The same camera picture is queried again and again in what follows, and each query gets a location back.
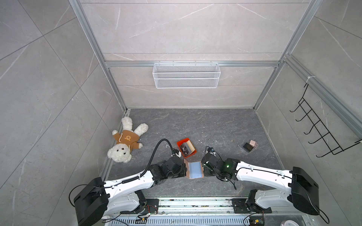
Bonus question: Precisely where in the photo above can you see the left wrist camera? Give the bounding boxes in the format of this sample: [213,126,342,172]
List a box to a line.
[172,148,182,158]

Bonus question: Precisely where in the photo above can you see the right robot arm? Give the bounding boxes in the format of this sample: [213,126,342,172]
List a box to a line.
[201,153,320,216]

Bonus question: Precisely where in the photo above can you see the small black pink box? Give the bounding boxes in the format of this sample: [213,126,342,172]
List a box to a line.
[243,140,258,152]

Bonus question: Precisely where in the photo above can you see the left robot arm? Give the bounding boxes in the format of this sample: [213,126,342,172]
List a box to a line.
[74,155,188,226]

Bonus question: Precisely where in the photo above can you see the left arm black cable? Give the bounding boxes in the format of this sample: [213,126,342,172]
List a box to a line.
[140,138,176,179]

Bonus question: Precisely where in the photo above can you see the aluminium rail frame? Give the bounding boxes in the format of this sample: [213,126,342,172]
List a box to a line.
[92,197,317,226]

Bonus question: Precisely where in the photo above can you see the tan leather card holder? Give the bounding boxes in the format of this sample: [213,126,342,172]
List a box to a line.
[184,159,204,179]

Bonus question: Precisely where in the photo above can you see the white wire mesh basket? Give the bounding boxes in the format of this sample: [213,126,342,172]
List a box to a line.
[152,63,221,89]

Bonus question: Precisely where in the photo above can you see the black wire hook rack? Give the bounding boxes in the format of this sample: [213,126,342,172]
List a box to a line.
[289,83,362,158]

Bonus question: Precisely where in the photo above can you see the white teddy bear brown shirt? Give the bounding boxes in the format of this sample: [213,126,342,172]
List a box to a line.
[107,117,149,163]

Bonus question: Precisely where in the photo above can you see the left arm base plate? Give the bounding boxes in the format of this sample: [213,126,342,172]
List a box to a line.
[122,199,159,215]

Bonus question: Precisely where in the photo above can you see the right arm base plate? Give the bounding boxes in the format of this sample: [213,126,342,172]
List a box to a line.
[232,198,272,214]

